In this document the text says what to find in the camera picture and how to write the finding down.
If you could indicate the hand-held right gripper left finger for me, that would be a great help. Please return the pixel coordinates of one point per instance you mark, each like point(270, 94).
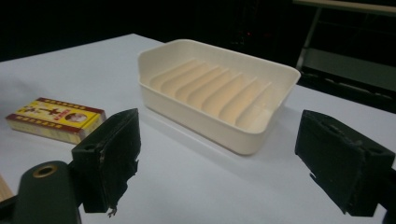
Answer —
point(106, 155)

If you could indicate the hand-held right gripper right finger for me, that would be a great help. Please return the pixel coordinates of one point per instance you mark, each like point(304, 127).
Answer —
point(339, 161)

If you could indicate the yellow and red soap box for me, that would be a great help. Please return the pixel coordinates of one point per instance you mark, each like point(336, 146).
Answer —
point(57, 119)

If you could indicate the cream plastic soap dish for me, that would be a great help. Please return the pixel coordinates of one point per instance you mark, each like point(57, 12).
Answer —
point(218, 99)

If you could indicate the metal rack with shelf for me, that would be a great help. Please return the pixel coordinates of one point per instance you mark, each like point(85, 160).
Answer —
point(348, 67)

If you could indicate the light wooden board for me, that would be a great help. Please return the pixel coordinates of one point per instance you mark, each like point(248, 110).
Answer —
point(5, 189)

